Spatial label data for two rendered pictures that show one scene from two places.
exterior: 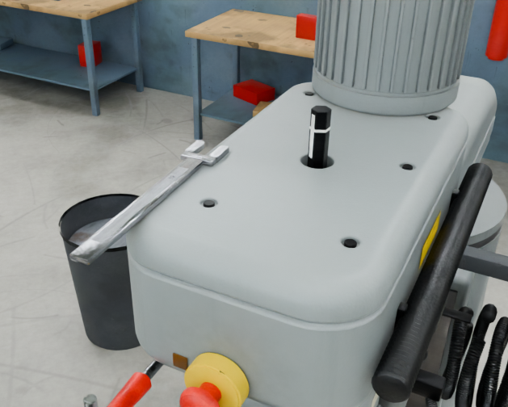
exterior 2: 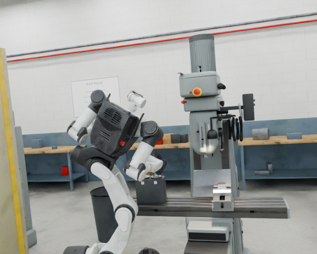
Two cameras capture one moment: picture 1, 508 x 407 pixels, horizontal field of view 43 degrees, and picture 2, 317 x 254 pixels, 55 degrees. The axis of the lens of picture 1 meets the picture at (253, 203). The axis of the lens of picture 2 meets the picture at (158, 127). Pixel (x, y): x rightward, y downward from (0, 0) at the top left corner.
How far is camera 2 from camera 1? 1.75 m
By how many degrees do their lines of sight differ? 28
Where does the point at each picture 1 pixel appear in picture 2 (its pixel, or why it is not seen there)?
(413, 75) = (209, 68)
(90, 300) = (104, 219)
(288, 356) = (206, 82)
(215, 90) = not seen: hidden behind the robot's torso
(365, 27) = (200, 61)
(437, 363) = (227, 142)
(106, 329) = (109, 233)
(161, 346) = (187, 91)
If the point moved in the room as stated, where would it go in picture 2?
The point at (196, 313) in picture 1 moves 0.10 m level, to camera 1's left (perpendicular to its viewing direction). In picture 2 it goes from (193, 81) to (178, 82)
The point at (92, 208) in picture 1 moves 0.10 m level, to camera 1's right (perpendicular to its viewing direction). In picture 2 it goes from (98, 192) to (105, 191)
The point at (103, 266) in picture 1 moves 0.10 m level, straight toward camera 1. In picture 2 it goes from (109, 203) to (112, 205)
